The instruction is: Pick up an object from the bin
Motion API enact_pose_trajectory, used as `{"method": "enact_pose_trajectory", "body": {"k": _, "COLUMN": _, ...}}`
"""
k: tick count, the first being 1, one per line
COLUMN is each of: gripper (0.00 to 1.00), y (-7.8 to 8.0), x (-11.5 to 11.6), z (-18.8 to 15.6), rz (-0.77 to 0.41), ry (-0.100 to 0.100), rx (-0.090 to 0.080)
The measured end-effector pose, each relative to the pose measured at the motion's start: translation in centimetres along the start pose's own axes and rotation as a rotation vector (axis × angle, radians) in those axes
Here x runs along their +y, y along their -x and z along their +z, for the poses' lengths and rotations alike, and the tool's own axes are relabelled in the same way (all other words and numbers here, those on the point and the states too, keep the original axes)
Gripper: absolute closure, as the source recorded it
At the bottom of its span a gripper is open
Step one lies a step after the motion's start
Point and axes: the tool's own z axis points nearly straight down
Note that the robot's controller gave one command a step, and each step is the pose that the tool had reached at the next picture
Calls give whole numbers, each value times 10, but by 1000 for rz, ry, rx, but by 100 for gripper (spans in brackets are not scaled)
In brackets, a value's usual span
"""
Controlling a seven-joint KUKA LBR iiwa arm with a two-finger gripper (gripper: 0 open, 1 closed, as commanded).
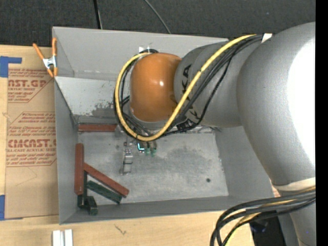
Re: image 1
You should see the brown cardboard board, red print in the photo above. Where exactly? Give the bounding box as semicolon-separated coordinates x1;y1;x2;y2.
0;44;60;220

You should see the red-brown flat block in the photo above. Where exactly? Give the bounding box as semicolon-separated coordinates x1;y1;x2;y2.
74;142;85;196
77;123;118;133
83;162;130;199

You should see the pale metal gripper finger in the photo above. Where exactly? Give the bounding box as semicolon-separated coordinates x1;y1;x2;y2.
119;163;133;176
123;148;134;165

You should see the dark green flat block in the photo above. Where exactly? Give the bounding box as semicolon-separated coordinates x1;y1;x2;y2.
86;180;124;205
87;196;99;216
77;170;89;210

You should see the grey metal bin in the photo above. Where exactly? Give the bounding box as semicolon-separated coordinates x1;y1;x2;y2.
52;26;280;226

